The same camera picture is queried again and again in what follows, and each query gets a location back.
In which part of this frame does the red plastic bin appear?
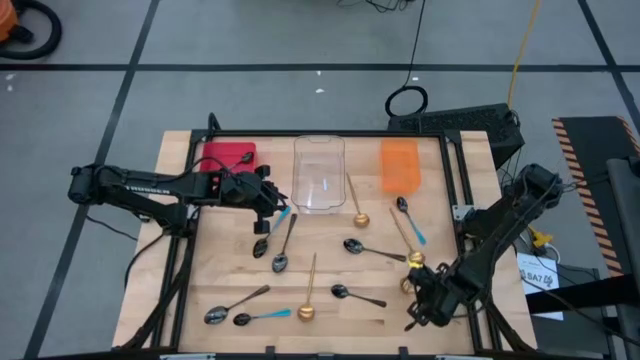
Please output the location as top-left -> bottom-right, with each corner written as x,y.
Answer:
199,141 -> 259,176

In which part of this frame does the gold spoon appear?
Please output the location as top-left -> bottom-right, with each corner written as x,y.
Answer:
296,252 -> 318,323
388,207 -> 427,267
345,172 -> 372,230

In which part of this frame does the yellow plug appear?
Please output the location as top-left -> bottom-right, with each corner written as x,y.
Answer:
529,227 -> 555,250

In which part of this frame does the yellow cable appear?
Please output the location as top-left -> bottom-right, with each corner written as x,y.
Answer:
506,0 -> 542,110

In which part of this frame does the orange plastic bin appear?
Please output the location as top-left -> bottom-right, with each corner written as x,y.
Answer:
379,138 -> 423,196

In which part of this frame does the hazard striped black ramp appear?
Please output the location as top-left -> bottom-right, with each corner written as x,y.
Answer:
551,115 -> 640,279

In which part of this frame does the white paper label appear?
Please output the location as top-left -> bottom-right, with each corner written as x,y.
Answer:
516,252 -> 565,322

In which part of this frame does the glossy dark metal spoon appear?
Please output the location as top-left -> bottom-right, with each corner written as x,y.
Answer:
203,284 -> 272,326
271,212 -> 299,275
342,237 -> 408,263
330,283 -> 388,309

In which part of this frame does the black metal beam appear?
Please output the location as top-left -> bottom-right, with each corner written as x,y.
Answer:
524,273 -> 640,316

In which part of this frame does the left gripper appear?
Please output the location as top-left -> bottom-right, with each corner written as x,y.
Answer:
221,163 -> 291,236

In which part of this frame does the clear plastic bin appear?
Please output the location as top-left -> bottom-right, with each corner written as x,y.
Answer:
291,134 -> 347,215

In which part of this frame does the black cable bundle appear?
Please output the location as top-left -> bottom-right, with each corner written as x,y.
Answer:
337,0 -> 416,14

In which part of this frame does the black metal table frame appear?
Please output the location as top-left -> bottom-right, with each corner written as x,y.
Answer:
117,112 -> 534,360

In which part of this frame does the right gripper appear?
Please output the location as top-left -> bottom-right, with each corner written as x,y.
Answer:
402,263 -> 470,333

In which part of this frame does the black vacuum hose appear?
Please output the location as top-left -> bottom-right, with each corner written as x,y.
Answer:
0,0 -> 64,62

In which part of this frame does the black looped cable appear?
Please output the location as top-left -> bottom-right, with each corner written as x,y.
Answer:
383,0 -> 430,119

